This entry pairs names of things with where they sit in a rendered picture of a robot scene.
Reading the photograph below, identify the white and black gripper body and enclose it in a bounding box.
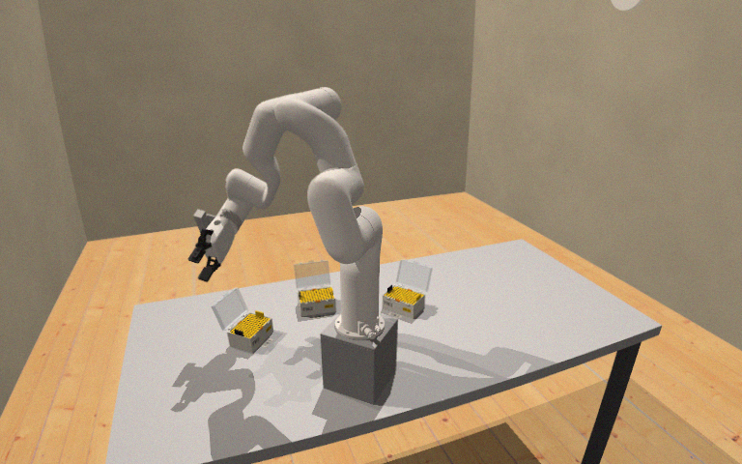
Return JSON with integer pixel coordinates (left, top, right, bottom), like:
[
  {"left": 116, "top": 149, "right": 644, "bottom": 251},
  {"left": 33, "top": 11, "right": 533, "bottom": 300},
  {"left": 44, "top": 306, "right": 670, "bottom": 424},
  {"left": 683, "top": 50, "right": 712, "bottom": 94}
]
[{"left": 205, "top": 217, "right": 238, "bottom": 264}]

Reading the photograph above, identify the yellow pipette tip rack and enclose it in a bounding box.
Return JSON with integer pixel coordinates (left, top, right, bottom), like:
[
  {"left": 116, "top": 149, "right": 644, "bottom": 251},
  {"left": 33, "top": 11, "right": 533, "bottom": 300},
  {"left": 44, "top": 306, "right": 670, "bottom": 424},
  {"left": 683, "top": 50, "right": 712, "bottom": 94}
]
[
  {"left": 385, "top": 285, "right": 423, "bottom": 305},
  {"left": 299, "top": 287, "right": 334, "bottom": 303},
  {"left": 230, "top": 311, "right": 270, "bottom": 338}
]

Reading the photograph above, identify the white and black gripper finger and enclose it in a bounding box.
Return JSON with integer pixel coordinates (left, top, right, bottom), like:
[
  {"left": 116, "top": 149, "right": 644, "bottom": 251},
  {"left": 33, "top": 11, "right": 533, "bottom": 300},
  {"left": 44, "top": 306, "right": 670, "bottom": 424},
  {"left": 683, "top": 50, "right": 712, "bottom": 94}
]
[
  {"left": 198, "top": 255, "right": 221, "bottom": 282},
  {"left": 188, "top": 228, "right": 214, "bottom": 264}
]

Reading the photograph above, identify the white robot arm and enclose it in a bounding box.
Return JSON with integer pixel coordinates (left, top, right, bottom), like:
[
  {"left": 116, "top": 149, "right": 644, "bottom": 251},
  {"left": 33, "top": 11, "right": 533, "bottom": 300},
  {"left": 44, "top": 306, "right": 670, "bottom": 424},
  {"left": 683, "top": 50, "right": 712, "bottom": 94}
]
[{"left": 194, "top": 87, "right": 385, "bottom": 340}]

